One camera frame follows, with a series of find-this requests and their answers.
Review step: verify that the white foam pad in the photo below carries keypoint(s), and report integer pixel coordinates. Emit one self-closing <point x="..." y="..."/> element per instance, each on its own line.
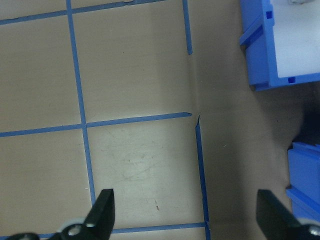
<point x="297" y="37"/>

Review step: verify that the blue plastic storage bin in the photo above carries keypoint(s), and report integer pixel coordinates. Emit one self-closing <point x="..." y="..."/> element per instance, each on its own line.
<point x="260" y="62"/>
<point x="305" y="175"/>

